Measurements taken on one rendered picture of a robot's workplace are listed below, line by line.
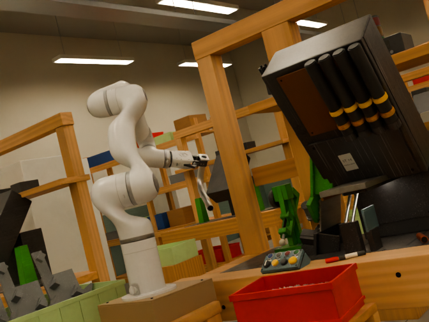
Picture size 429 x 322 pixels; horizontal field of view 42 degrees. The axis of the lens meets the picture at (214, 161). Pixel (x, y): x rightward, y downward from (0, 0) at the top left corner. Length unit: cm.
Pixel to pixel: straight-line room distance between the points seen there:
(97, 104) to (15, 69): 795
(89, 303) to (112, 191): 52
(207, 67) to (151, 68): 949
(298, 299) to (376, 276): 32
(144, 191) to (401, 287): 86
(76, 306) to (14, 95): 786
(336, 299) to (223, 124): 138
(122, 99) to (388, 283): 113
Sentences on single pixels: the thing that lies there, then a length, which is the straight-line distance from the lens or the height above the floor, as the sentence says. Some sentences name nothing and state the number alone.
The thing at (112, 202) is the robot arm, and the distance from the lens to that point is 193.
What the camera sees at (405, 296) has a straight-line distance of 177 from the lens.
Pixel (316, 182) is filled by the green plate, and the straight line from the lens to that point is 207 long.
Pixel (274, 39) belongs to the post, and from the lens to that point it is 255.
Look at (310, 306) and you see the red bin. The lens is 155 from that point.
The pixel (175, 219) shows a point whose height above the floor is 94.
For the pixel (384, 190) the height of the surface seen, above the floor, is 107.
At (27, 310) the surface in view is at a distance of 243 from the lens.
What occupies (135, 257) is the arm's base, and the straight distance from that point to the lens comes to 192.
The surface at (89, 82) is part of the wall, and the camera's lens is 1094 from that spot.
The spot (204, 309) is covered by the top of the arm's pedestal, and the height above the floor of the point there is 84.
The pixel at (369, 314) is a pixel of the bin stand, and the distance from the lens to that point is 167.
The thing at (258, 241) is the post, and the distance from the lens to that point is 269.
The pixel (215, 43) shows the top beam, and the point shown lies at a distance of 272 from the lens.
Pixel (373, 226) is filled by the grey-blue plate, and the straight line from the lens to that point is 196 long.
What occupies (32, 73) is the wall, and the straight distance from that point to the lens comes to 1025.
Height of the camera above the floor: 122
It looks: 3 degrees up
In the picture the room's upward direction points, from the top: 14 degrees counter-clockwise
